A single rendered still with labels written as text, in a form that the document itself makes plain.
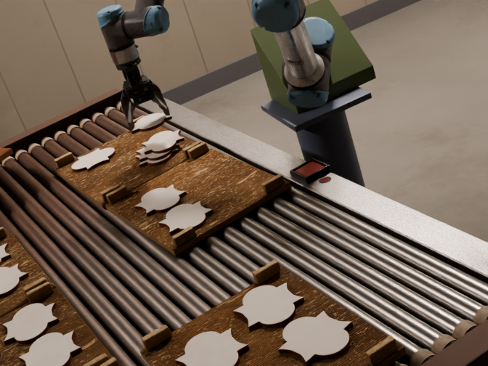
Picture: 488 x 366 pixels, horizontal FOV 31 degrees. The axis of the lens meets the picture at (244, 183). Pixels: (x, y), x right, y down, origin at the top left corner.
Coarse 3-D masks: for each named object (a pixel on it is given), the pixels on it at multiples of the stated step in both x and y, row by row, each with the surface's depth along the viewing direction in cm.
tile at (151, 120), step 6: (150, 114) 261; (156, 114) 259; (162, 114) 256; (138, 120) 259; (144, 120) 257; (150, 120) 255; (156, 120) 252; (162, 120) 250; (138, 126) 252; (144, 126) 250; (150, 126) 248; (156, 126) 248; (132, 132) 251
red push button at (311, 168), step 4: (308, 164) 226; (312, 164) 225; (316, 164) 225; (300, 168) 225; (304, 168) 224; (308, 168) 224; (312, 168) 223; (316, 168) 222; (300, 172) 223; (304, 172) 223; (308, 172) 222; (312, 172) 221
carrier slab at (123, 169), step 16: (160, 128) 277; (112, 144) 277; (128, 144) 273; (112, 160) 265; (128, 160) 262; (176, 160) 251; (64, 176) 266; (80, 176) 262; (96, 176) 258; (112, 176) 255; (128, 176) 251; (144, 176) 248; (96, 192) 248
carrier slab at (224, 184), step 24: (192, 168) 243; (216, 168) 238; (240, 168) 234; (144, 192) 239; (192, 192) 230; (216, 192) 226; (240, 192) 222; (264, 192) 218; (120, 216) 232; (144, 216) 226; (216, 216) 214; (240, 216) 214; (168, 240) 211; (192, 240) 208
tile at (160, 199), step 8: (152, 192) 235; (160, 192) 233; (168, 192) 232; (176, 192) 230; (184, 192) 230; (144, 200) 232; (152, 200) 230; (160, 200) 229; (168, 200) 228; (176, 200) 226; (136, 208) 231; (144, 208) 228; (152, 208) 226; (160, 208) 225; (168, 208) 224
